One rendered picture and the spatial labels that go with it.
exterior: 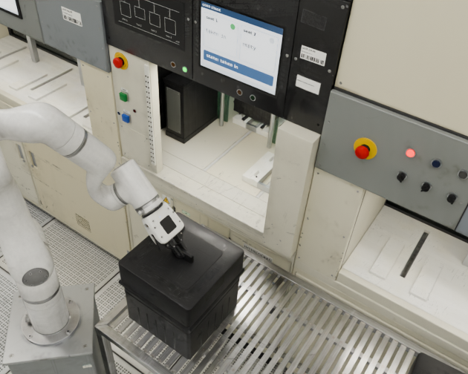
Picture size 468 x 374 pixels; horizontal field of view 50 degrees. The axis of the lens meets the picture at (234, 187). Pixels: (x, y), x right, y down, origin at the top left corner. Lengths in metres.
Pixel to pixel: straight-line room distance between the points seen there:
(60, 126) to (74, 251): 1.83
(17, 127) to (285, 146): 0.75
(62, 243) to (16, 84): 0.93
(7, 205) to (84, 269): 1.61
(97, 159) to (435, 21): 0.89
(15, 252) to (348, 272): 1.09
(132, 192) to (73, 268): 1.53
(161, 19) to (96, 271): 1.65
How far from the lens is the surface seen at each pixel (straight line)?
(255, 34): 1.49
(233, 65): 1.58
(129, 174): 1.48
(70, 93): 2.73
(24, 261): 1.48
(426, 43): 1.30
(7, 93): 2.82
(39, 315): 1.74
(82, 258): 3.01
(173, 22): 1.67
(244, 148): 2.29
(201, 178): 2.12
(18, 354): 1.83
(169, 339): 1.70
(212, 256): 1.58
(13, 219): 1.42
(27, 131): 1.27
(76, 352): 1.78
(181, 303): 1.48
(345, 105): 1.42
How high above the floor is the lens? 2.28
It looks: 43 degrees down
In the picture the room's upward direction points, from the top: 4 degrees clockwise
